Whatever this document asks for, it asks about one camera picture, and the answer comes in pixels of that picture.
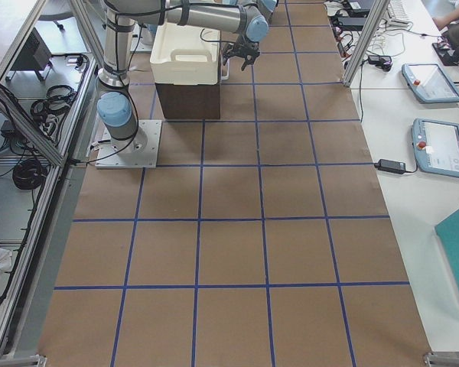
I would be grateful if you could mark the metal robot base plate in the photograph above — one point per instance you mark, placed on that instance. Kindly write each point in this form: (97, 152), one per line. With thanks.
(142, 151)

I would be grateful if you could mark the wooden drawer with white handle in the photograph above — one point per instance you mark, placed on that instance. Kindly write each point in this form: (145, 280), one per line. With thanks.
(225, 71)

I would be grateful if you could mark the cream plastic tray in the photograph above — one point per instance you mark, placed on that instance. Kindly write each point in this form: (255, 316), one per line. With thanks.
(185, 55)

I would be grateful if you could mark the aluminium frame rail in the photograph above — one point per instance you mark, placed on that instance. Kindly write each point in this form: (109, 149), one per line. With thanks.
(10, 107)

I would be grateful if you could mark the lower teach pendant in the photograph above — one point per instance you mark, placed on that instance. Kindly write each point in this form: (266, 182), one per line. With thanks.
(436, 146)

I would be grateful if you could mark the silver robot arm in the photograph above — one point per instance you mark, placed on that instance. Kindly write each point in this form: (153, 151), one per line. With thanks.
(248, 19)

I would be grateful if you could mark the black electronics box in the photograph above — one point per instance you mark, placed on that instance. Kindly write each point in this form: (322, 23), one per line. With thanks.
(34, 56)

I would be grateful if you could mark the upper teach pendant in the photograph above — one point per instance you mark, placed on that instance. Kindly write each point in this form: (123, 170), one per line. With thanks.
(429, 83)

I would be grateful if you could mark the aluminium frame post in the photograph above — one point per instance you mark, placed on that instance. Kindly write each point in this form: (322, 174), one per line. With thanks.
(369, 29)

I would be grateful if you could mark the black power adapter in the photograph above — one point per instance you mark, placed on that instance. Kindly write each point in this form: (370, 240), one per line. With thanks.
(395, 167)

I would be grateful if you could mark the dark brown wooden cabinet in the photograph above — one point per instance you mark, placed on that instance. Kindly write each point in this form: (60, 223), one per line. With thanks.
(187, 102)

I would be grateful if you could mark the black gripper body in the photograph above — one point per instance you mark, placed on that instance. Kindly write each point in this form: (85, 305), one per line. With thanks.
(245, 50)

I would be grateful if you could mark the teach pendant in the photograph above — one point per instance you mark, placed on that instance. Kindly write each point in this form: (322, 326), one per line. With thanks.
(429, 83)
(436, 146)

